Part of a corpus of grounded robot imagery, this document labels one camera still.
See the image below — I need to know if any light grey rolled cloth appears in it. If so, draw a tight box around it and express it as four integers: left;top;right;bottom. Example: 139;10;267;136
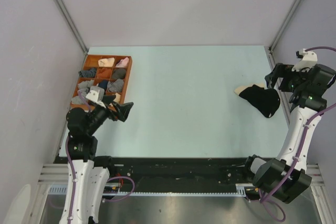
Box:
77;80;94;90

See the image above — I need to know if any dark grey rolled cloth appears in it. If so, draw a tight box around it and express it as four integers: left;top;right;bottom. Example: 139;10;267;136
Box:
111;68;127;80

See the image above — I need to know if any navy blue rolled cloth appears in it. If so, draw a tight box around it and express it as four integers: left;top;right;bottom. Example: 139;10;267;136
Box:
98;80;109;91

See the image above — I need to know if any white slotted cable duct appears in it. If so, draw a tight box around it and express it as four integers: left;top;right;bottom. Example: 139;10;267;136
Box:
48;184;256;197

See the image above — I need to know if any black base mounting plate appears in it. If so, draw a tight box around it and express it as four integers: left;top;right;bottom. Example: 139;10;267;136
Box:
53;156;263;192

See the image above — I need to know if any right aluminium corner post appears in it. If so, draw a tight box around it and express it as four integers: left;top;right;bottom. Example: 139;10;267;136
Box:
268;0;303;52

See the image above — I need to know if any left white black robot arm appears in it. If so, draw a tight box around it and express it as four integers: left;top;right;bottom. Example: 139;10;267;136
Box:
60;99;134;223

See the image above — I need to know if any navy striped rolled cloth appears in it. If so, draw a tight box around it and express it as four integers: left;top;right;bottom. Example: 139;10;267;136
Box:
78;67;97;78

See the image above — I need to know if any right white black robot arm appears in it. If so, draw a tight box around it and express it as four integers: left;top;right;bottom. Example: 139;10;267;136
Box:
242;63;335;204

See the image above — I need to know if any cream rolled cloth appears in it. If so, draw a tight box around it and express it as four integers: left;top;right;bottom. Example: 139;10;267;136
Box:
98;58;115;68

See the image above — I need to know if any aluminium corner post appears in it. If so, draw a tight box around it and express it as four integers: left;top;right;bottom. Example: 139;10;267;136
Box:
53;0;88;54
268;0;303;52

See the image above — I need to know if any grey striped corner cloth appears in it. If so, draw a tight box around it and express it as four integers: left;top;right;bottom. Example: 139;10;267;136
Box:
71;88;89;105

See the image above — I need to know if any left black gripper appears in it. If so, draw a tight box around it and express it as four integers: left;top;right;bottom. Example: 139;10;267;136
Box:
86;94;133;135

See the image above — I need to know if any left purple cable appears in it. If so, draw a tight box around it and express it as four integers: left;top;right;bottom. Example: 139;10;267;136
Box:
48;90;136;224

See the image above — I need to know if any orange rolled cloth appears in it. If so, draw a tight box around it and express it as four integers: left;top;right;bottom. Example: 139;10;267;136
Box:
96;68;112;79

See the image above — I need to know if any beige rolled cloth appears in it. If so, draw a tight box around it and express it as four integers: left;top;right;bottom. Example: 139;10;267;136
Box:
113;93;121;103

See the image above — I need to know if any left aluminium corner post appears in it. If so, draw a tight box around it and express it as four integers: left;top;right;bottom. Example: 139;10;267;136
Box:
53;0;88;54

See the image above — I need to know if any pink white rolled cloth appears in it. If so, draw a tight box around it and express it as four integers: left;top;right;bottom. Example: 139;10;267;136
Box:
115;57;130;68

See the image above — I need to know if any orange wooden divided tray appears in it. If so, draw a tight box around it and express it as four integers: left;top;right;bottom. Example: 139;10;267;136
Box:
70;55;132;110

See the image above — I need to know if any aluminium frame rail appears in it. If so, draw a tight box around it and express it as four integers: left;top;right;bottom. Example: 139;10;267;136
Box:
38;164;324;186

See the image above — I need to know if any grey striped rolled cloth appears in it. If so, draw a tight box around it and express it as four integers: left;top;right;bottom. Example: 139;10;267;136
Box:
107;79;124;93

